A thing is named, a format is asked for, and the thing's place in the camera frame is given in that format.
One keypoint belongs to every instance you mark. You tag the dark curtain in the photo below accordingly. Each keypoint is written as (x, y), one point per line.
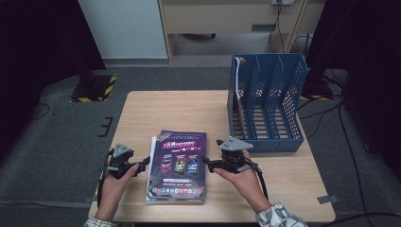
(369, 47)

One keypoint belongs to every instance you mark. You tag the light wooden cabinet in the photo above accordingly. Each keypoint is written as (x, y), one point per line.
(220, 19)

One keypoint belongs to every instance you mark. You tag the person's right hand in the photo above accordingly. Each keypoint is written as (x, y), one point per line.
(246, 183)

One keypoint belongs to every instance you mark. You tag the purple magazine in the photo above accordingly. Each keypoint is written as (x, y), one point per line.
(179, 167)

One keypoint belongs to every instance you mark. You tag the black tape mark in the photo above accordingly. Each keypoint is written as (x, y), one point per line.
(107, 126)

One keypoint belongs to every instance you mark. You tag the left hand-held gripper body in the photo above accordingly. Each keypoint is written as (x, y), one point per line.
(121, 157)

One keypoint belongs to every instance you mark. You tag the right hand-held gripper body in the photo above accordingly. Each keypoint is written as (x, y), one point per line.
(235, 154)

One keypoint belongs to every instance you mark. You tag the blue plastic file rack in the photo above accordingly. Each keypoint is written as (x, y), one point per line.
(268, 146)

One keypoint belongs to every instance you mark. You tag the white panel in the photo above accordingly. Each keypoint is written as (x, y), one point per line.
(126, 28)

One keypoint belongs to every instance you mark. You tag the white power strip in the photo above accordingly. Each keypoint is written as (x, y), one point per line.
(282, 2)

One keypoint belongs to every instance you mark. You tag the person's left hand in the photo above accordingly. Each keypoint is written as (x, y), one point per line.
(115, 189)

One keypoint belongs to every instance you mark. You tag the black magazine with red cards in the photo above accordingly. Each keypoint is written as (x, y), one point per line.
(239, 110)

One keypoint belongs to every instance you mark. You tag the black yellow striped stand base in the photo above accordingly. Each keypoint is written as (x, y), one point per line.
(94, 90)
(317, 91)

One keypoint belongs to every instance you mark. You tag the grey tape piece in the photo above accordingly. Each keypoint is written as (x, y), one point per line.
(327, 199)
(90, 200)

